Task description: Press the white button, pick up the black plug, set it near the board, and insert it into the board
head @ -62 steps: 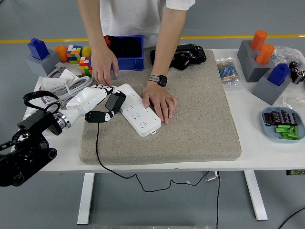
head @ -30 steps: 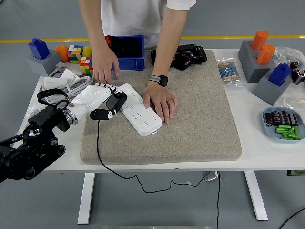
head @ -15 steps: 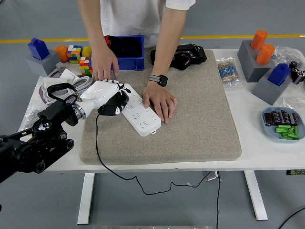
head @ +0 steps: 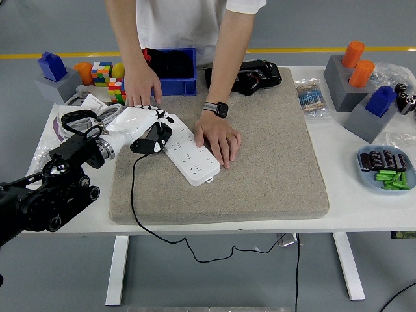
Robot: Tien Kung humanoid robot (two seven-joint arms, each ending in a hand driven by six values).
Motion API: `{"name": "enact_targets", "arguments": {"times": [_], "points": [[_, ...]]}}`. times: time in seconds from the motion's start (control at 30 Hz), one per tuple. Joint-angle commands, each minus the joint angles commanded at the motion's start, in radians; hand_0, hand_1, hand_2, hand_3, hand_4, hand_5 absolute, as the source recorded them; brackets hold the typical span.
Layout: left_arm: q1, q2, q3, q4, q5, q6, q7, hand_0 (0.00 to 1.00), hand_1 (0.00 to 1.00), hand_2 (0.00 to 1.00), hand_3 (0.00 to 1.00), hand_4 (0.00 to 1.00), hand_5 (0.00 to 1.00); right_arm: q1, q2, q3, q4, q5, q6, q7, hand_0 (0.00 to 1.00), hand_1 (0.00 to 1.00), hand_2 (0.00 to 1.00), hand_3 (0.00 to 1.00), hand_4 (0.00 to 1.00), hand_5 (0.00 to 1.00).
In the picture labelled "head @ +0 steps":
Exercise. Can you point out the white table leg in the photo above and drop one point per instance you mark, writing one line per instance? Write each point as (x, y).
(349, 266)
(117, 269)

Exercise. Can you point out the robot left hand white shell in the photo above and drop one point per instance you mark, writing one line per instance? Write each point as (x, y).
(133, 122)

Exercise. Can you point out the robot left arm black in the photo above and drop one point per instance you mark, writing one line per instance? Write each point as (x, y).
(55, 188)

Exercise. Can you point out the person's left hand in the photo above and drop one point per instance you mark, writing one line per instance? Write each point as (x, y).
(219, 131)

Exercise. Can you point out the clear bag of screws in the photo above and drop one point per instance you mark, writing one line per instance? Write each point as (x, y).
(42, 156)

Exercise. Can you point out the yellow ball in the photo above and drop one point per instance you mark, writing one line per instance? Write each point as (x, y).
(117, 70)

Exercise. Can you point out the small rubik's cube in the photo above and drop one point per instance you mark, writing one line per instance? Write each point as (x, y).
(117, 89)

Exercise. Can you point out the black fabric pouch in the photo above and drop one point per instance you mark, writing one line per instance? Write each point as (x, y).
(172, 65)

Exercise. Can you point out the grey two-hole block holder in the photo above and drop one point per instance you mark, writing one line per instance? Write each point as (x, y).
(341, 94)

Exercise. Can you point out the large rubik's cube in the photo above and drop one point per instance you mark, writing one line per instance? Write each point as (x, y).
(101, 74)

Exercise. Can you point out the clear plastic bag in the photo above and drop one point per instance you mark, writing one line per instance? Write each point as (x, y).
(403, 139)
(390, 73)

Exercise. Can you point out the person's torso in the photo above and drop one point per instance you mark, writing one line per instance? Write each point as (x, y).
(182, 26)

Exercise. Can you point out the orange plastic cylinder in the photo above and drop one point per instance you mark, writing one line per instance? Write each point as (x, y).
(85, 73)
(360, 74)
(352, 53)

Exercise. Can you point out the white switch panel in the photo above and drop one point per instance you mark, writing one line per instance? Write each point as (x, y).
(94, 103)

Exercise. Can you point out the green battery cell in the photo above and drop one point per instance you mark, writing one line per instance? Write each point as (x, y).
(385, 173)
(395, 186)
(403, 178)
(383, 177)
(396, 177)

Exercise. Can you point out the black wristwatch striped band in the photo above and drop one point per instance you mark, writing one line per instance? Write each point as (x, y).
(220, 109)

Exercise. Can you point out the black pouch with red trim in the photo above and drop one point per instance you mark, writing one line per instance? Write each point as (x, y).
(148, 58)

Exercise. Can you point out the person's right hand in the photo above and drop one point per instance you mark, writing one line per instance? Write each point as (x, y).
(141, 86)

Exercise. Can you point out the blue-grey plate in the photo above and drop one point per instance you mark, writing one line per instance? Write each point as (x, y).
(365, 182)

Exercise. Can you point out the person's right forearm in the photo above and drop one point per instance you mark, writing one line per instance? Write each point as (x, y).
(126, 39)

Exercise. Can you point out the black electrolytic capacitor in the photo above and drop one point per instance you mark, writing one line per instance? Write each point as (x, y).
(364, 162)
(388, 160)
(400, 162)
(376, 160)

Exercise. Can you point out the black electronic device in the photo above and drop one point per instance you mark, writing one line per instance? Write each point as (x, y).
(266, 76)

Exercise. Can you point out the silver bracket under table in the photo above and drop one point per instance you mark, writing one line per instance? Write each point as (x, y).
(289, 240)

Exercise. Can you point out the blue plastic bin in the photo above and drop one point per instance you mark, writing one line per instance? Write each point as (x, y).
(182, 86)

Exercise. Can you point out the black cylinder silver cap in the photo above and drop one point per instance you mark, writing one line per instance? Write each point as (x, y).
(412, 102)
(400, 88)
(404, 100)

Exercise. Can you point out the grey single-slot block holder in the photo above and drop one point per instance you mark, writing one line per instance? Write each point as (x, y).
(364, 126)
(55, 89)

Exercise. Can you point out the white power strip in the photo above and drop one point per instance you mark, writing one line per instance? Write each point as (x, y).
(195, 162)

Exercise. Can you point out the grey-brown mat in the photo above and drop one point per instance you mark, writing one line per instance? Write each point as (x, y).
(260, 162)

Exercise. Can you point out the person's left forearm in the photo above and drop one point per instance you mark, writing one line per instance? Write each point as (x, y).
(232, 55)

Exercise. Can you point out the clear bag of resistors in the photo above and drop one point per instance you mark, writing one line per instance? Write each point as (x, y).
(312, 97)

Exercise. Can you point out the green circuit board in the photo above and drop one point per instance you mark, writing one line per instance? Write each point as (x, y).
(404, 234)

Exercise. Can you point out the blue house-shaped block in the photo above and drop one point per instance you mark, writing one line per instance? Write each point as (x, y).
(52, 66)
(380, 100)

